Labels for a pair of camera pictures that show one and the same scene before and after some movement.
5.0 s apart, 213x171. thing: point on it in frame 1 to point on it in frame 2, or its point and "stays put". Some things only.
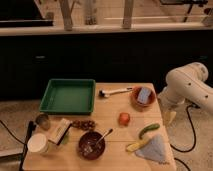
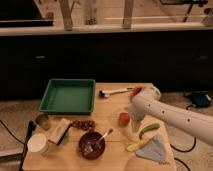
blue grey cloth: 154,150 stays put
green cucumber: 150,127 stays put
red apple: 124,119 stays put
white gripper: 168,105 to 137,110
